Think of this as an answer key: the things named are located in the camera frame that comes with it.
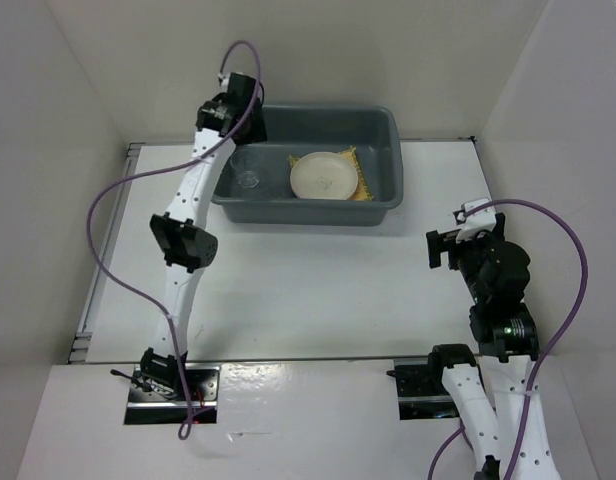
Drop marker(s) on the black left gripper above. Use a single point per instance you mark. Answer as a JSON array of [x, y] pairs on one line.
[[258, 131]]

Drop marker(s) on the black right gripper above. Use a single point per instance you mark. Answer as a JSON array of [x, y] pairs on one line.
[[447, 240]]

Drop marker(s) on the clear plastic cup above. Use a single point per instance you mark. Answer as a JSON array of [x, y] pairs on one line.
[[246, 168]]

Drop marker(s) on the cream white plate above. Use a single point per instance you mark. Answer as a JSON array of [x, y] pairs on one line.
[[324, 176]]

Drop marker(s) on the yellow green bamboo mat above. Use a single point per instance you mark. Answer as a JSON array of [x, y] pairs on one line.
[[360, 175]]

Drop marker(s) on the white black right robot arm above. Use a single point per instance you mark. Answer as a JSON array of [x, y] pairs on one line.
[[501, 414]]

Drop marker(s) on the grey plastic bin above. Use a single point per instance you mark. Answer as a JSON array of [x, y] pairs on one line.
[[327, 165]]

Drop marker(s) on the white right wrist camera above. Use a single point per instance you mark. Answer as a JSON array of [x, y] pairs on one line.
[[473, 218]]

